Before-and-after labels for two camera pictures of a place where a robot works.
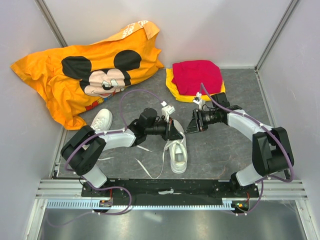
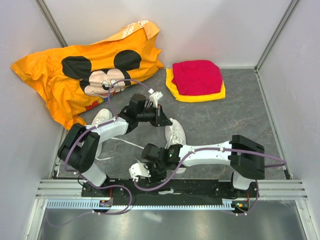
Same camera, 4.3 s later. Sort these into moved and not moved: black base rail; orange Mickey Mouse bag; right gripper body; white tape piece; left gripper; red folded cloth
Moved: right gripper body; left gripper
Not moved: red folded cloth; orange Mickey Mouse bag; white tape piece; black base rail
